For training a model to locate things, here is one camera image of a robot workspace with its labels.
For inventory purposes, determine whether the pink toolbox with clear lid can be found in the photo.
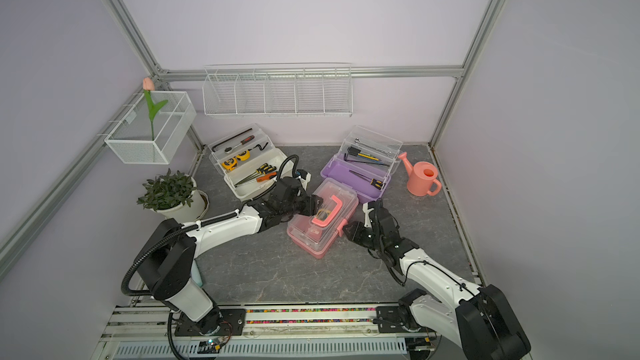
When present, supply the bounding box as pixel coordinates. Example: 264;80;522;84
287;178;358;259

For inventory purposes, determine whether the purple toolbox with clear lid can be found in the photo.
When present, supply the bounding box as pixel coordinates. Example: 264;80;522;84
321;126;403;203

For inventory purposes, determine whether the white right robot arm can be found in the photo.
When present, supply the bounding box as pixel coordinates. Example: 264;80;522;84
340;200;532;359

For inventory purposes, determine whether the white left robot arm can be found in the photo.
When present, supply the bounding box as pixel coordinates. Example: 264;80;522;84
121;171;323;335

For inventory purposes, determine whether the orange black screwdriver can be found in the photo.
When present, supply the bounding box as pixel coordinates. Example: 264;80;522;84
256;172;278;183

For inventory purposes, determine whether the black yellow small screwdriver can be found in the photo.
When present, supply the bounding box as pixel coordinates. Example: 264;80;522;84
349;170;384;190

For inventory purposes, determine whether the white toolbox with clear tray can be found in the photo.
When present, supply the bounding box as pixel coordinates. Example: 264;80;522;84
208;123;287;201

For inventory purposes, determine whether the yellow tape measure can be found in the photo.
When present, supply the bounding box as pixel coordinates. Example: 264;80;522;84
221;157;238;172
236;150;251;162

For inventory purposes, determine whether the pink watering can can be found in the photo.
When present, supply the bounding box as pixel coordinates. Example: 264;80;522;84
398;152;442;197

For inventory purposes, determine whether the black hex key holder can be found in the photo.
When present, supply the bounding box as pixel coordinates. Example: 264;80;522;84
348;146;361;158

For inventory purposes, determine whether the yellow hex key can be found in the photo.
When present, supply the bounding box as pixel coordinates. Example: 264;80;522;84
357;153;381;162

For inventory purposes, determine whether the potted green plant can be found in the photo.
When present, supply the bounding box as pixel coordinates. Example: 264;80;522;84
137;169;208;223

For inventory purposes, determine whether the pink artificial tulip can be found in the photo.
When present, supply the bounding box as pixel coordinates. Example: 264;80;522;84
143;78;168;140

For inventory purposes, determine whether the white wire wall shelf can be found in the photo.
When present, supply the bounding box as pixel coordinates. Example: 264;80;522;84
203;63;353;118

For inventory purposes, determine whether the teal brush handle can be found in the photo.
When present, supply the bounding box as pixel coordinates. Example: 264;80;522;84
191;260;203;288

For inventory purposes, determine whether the white wire basket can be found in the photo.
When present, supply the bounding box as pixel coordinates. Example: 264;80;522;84
104;91;196;165

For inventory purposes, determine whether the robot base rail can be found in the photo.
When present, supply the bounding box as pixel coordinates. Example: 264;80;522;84
92;301;443;359

